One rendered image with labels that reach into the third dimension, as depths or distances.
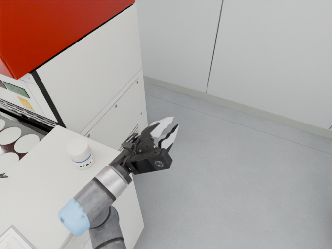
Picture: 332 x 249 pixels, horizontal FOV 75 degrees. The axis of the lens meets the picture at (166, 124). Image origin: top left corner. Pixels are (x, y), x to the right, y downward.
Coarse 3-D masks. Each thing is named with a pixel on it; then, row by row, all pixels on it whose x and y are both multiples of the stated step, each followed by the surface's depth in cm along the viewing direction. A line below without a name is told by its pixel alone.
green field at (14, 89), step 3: (6, 84) 86; (9, 84) 85; (9, 87) 87; (12, 87) 86; (15, 87) 85; (12, 90) 88; (15, 90) 87; (18, 90) 85; (21, 90) 84; (18, 93) 87; (21, 93) 86; (24, 93) 85; (27, 96) 86
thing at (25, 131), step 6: (6, 120) 102; (6, 126) 100; (12, 126) 100; (18, 126) 100; (24, 126) 100; (24, 132) 97; (30, 132) 97; (36, 132) 97; (18, 138) 95; (42, 138) 95; (0, 144) 93; (6, 144) 93; (12, 144) 93; (0, 150) 91; (6, 150) 91; (12, 150) 91; (18, 156) 89; (0, 174) 84
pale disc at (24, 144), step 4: (24, 136) 96; (28, 136) 96; (32, 136) 96; (36, 136) 96; (20, 140) 95; (24, 140) 95; (28, 140) 95; (32, 140) 95; (36, 140) 95; (16, 144) 93; (20, 144) 93; (24, 144) 93; (28, 144) 93; (32, 144) 93; (36, 144) 93; (16, 148) 92; (20, 148) 92; (24, 148) 92; (28, 148) 92; (32, 148) 92; (20, 152) 90; (24, 152) 90
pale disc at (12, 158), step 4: (0, 156) 89; (4, 156) 89; (8, 156) 89; (12, 156) 89; (16, 156) 89; (0, 160) 88; (4, 160) 88; (8, 160) 88; (12, 160) 88; (16, 160) 88; (0, 164) 87; (4, 164) 87; (8, 164) 87; (12, 164) 87; (0, 168) 85; (4, 168) 85; (8, 168) 85; (0, 172) 84; (4, 172) 84
